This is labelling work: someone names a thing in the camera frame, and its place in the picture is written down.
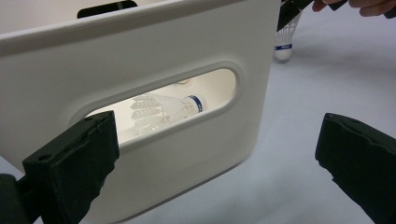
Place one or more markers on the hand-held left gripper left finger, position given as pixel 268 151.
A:
pixel 71 161

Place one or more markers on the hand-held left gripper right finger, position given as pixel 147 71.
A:
pixel 361 155

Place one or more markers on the white plastic storage bin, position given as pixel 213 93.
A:
pixel 186 46

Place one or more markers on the light blue table mat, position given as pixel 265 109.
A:
pixel 327 93

